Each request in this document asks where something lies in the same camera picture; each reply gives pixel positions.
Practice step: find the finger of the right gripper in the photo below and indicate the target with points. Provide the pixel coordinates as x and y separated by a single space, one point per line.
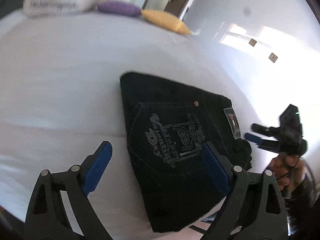
266 131
268 145

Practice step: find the person right hand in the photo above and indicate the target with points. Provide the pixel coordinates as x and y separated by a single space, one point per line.
290 174

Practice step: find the wall switch plate far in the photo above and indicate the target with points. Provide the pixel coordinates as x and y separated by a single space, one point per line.
252 42

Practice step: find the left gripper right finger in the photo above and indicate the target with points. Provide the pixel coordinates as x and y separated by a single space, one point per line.
253 207

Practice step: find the black denim pants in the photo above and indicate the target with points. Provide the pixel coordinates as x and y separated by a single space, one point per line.
167 124

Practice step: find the wall switch plate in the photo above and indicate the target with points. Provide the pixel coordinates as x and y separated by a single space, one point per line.
273 57
252 42

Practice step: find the purple cushion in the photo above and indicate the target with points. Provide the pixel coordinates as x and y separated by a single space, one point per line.
119 8

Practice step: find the yellow cushion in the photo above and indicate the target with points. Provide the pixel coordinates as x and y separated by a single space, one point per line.
165 20

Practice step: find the wall switch plate near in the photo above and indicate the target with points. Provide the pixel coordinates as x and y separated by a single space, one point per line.
273 57

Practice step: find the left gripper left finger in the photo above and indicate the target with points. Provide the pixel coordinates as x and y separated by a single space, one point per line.
46 216

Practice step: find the white bed mattress sheet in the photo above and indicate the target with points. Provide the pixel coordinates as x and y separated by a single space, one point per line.
60 99

